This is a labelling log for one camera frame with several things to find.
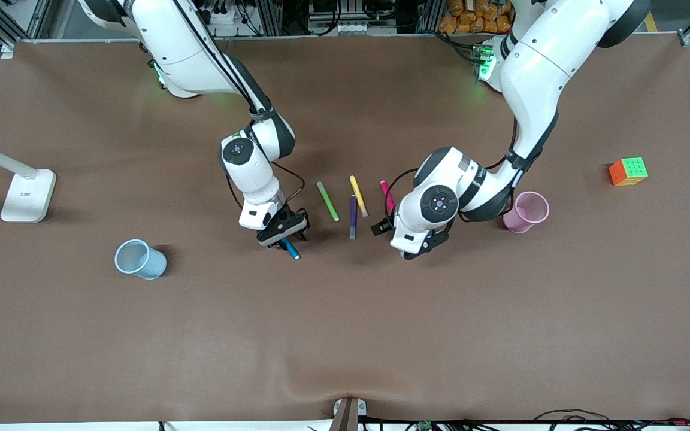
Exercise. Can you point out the green marker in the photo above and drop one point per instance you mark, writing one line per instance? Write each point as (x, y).
(327, 201)

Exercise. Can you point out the small green circuit board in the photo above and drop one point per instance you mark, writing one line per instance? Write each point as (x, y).
(423, 426)

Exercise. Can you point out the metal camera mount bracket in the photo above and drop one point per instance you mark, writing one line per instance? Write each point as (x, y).
(348, 413)

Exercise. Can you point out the aluminium frame post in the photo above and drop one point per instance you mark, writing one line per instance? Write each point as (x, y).
(267, 18)
(430, 15)

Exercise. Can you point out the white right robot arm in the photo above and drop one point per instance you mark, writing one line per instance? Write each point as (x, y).
(183, 42)

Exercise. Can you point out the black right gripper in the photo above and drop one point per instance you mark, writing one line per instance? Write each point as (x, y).
(293, 219)

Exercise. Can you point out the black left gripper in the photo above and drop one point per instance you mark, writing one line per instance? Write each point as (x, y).
(383, 227)

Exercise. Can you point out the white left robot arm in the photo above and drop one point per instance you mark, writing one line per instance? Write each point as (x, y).
(536, 66)

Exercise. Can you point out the multicolour puzzle cube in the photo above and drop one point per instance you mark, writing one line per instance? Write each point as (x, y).
(628, 172)

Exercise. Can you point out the white connector block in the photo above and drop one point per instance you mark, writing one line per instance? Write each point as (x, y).
(352, 27)

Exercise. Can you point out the purple marker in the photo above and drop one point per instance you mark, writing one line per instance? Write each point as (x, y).
(353, 216)

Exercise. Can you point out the pink plastic cup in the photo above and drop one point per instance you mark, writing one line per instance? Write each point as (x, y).
(530, 206)

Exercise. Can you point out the pink marker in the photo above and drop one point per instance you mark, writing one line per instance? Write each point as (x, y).
(386, 193)

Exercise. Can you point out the white power strip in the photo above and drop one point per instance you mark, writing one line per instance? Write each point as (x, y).
(225, 17)

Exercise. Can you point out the brown table mat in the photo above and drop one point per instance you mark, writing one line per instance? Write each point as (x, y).
(345, 329)

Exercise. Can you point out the yellow marker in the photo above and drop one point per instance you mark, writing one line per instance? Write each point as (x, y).
(358, 195)

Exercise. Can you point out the orange snack bags pile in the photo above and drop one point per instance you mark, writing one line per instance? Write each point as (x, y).
(465, 21)

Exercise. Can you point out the light blue plastic cup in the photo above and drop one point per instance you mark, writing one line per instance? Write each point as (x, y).
(144, 263)

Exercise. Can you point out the blue marker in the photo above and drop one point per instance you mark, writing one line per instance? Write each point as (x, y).
(291, 250)

